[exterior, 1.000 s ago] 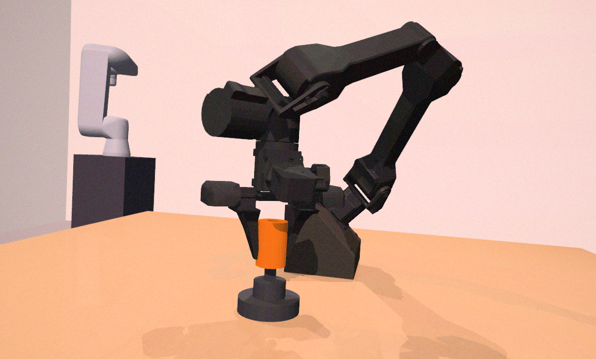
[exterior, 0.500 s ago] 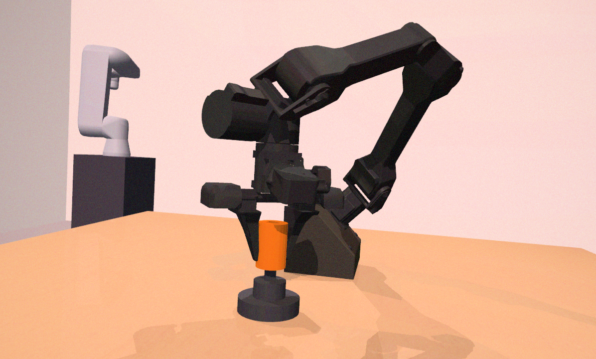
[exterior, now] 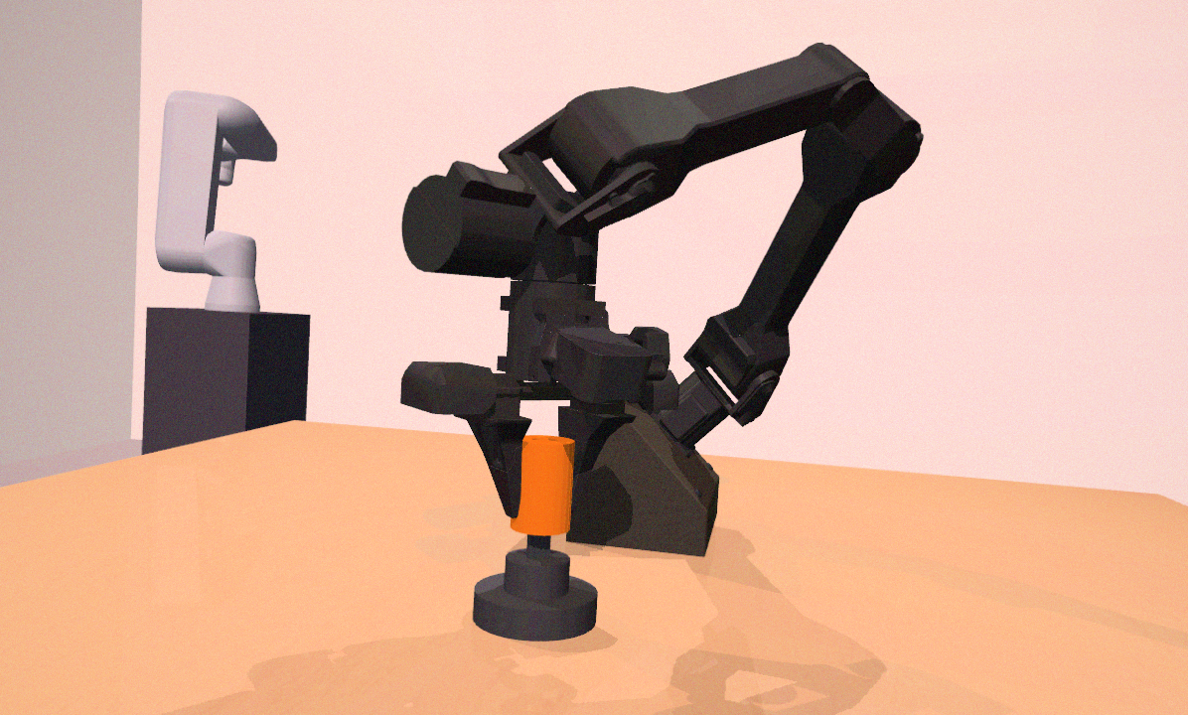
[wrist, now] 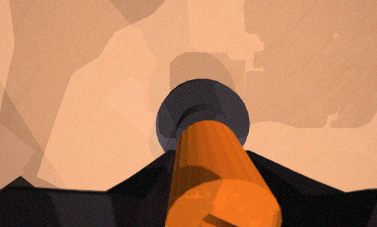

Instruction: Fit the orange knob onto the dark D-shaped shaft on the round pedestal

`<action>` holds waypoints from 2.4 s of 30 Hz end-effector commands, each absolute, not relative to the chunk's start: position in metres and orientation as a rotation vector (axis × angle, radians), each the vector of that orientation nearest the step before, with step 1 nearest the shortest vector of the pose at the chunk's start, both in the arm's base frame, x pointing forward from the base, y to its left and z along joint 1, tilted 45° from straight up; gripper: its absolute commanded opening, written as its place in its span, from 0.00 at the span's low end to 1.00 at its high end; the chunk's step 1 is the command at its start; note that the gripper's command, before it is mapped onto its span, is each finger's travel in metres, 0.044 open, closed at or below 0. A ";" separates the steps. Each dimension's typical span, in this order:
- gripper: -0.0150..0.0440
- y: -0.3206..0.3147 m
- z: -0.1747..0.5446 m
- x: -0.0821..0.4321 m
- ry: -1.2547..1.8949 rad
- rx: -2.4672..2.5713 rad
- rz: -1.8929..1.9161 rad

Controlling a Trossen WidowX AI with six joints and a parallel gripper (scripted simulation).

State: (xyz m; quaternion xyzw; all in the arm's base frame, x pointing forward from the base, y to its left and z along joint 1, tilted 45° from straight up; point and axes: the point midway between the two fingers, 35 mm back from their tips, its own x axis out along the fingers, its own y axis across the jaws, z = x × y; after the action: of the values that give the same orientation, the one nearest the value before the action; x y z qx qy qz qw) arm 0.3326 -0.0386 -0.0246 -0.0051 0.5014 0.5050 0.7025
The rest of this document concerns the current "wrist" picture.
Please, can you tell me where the orange knob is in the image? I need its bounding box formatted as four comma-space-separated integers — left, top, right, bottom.
165, 120, 282, 227

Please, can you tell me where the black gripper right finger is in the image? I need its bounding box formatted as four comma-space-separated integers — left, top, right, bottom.
245, 150, 377, 227

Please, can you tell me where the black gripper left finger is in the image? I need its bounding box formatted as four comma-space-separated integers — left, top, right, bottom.
0, 150, 176, 227

